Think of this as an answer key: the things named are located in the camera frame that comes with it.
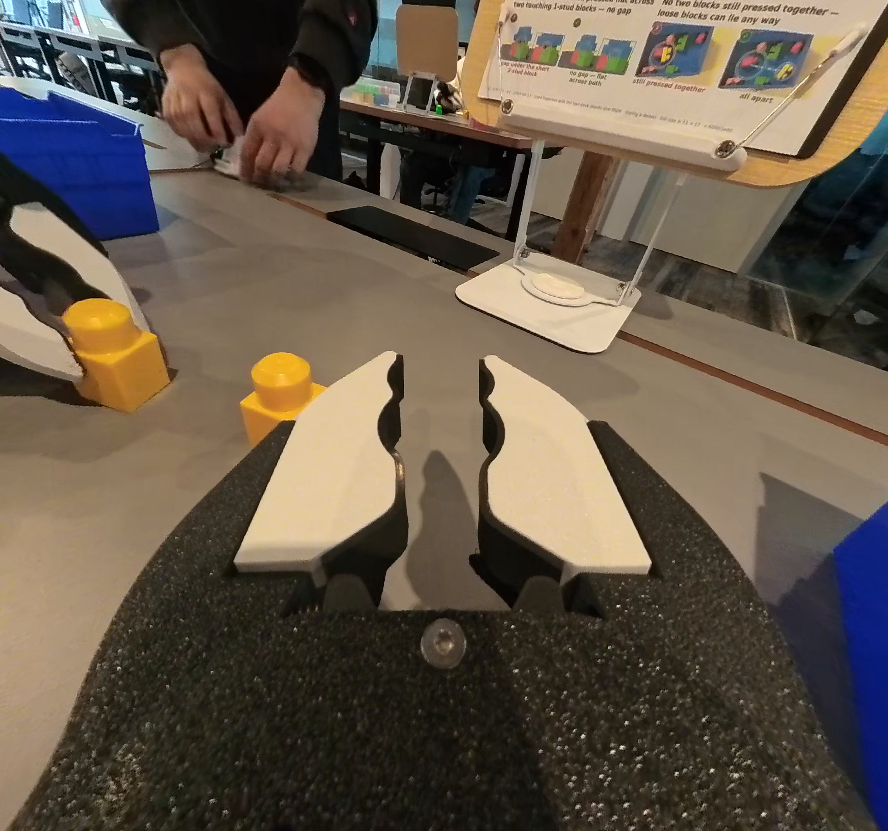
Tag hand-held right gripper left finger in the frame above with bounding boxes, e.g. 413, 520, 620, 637
233, 351, 410, 590

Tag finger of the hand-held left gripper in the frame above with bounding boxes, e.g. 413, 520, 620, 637
0, 248, 90, 403
0, 151, 152, 360

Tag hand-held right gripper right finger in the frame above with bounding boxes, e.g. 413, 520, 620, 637
477, 355, 654, 587

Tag yellow mega block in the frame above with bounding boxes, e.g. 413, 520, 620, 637
240, 351, 327, 448
62, 297, 172, 414

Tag clear box of blocks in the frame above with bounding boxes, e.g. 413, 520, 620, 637
350, 80, 405, 109

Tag white stand base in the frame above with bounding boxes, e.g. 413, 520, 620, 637
455, 259, 642, 354

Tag black office chairs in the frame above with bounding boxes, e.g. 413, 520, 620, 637
0, 18, 166, 113

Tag black table strip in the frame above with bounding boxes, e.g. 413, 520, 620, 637
326, 205, 502, 274

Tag white document stand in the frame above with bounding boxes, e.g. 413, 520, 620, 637
512, 138, 689, 304

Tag white board ledge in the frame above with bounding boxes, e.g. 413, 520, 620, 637
498, 104, 748, 174

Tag brown background table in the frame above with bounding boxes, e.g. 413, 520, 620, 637
339, 98, 537, 223

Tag small tablet stand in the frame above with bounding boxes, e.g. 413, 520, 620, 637
401, 70, 439, 112

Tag wooden display board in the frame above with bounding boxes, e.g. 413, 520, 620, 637
459, 0, 888, 191

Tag tan rounded panel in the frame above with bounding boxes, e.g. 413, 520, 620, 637
395, 4, 461, 77

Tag printed instruction sheet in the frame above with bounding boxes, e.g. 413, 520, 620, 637
477, 0, 888, 157

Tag brown wooden post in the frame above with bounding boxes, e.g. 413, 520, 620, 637
551, 149, 621, 266

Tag elastic cord with screws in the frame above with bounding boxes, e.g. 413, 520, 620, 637
719, 25, 870, 153

